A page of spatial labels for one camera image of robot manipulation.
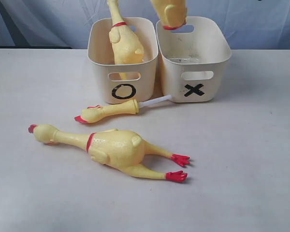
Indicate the white backdrop curtain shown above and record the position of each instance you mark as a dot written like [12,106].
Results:
[246,24]

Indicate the detached chicken head with tube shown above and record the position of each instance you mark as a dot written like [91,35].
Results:
[94,114]

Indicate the yellow rubber chicken front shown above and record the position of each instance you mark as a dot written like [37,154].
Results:
[126,46]

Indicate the cream bin marked X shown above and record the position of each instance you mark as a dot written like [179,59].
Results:
[192,64]

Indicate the headless yellow rubber chicken body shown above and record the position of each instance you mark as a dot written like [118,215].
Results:
[172,13]

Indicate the yellow rubber chicken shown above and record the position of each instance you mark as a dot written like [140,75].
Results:
[126,46]
[122,150]

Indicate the cream bin marked O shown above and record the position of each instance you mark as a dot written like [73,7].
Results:
[120,83]

